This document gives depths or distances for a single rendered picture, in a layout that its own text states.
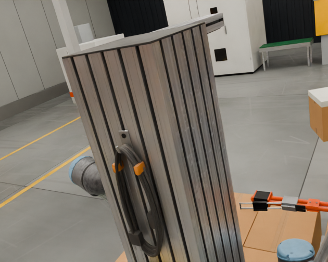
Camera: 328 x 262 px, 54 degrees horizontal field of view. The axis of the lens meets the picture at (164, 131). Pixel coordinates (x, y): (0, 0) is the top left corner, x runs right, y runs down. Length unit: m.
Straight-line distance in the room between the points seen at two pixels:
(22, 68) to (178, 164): 11.42
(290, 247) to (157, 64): 0.81
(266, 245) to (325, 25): 7.04
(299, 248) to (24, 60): 11.44
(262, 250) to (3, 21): 10.87
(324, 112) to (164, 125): 2.70
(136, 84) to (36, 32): 11.96
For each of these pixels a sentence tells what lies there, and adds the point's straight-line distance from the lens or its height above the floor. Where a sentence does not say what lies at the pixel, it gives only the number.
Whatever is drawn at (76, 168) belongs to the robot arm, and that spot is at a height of 1.61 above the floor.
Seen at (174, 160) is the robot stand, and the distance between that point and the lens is 0.68.
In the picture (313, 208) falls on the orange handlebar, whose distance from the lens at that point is 1.69.
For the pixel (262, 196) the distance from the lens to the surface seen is 1.74.
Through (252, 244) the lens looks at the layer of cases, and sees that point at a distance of 2.32.
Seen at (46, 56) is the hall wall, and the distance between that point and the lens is 12.65.
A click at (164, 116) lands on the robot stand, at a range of 0.64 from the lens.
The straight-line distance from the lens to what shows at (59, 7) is 4.58.
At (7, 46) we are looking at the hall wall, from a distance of 11.84.
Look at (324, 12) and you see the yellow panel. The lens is 8.74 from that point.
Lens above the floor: 2.08
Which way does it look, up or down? 20 degrees down
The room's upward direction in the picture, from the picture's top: 13 degrees counter-clockwise
